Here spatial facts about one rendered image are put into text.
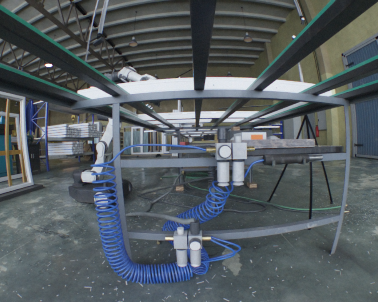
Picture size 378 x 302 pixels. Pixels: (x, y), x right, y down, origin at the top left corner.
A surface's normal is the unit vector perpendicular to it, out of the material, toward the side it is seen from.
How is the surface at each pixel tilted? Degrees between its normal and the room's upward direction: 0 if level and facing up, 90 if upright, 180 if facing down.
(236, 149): 90
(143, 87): 90
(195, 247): 90
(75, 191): 90
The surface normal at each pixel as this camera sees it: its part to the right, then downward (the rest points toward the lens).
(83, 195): -0.10, 0.05
